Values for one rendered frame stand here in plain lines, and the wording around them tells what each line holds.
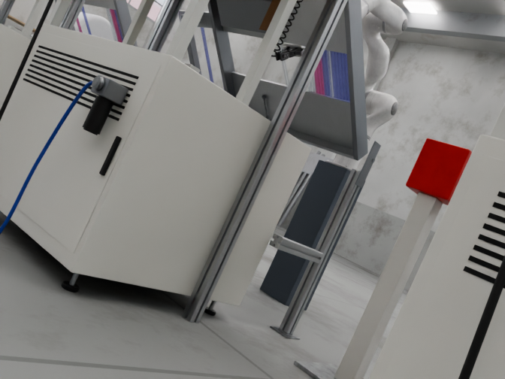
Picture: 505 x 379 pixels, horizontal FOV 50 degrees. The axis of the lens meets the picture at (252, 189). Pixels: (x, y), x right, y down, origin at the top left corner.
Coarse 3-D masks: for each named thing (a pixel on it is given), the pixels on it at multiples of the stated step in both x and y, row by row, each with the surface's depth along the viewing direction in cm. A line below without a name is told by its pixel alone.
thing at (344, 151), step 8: (296, 136) 218; (304, 136) 217; (312, 136) 216; (312, 144) 212; (320, 144) 209; (328, 144) 208; (336, 144) 208; (336, 152) 204; (344, 152) 202; (352, 152) 201
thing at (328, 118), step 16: (240, 80) 232; (256, 96) 229; (272, 96) 222; (304, 96) 208; (320, 96) 201; (272, 112) 227; (304, 112) 212; (320, 112) 206; (336, 112) 200; (304, 128) 217; (320, 128) 210; (336, 128) 204
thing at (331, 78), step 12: (324, 60) 193; (336, 60) 189; (324, 72) 195; (336, 72) 191; (312, 84) 203; (324, 84) 198; (336, 84) 194; (348, 84) 190; (336, 96) 197; (348, 96) 193
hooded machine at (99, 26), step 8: (80, 16) 574; (88, 16) 569; (96, 16) 573; (80, 24) 563; (96, 24) 573; (104, 24) 580; (88, 32) 570; (96, 32) 576; (104, 32) 583; (112, 40) 592
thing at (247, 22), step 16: (224, 0) 208; (240, 0) 201; (256, 0) 195; (304, 0) 184; (320, 0) 179; (224, 16) 212; (240, 16) 206; (256, 16) 199; (304, 16) 188; (240, 32) 216; (256, 32) 209; (288, 32) 197; (304, 32) 191; (336, 32) 181; (336, 48) 185
